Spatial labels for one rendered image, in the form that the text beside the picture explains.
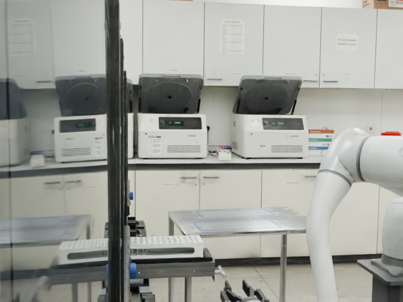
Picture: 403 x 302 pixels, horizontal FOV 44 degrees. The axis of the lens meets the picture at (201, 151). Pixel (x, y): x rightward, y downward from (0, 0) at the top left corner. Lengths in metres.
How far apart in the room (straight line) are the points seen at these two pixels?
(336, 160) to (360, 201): 2.98
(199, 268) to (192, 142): 2.39
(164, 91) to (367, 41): 1.85
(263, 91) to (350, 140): 2.95
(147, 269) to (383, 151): 0.81
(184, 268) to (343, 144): 0.64
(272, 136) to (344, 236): 1.07
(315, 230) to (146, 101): 3.13
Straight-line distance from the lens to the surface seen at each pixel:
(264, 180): 4.12
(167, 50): 4.26
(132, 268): 1.02
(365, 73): 4.71
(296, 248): 4.32
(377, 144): 1.43
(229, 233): 2.00
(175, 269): 1.66
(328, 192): 1.43
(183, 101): 4.37
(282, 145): 4.15
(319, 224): 1.41
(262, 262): 4.32
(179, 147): 3.98
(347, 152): 1.46
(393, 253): 2.03
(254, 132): 4.07
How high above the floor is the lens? 1.30
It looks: 5 degrees down
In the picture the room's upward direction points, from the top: 1 degrees clockwise
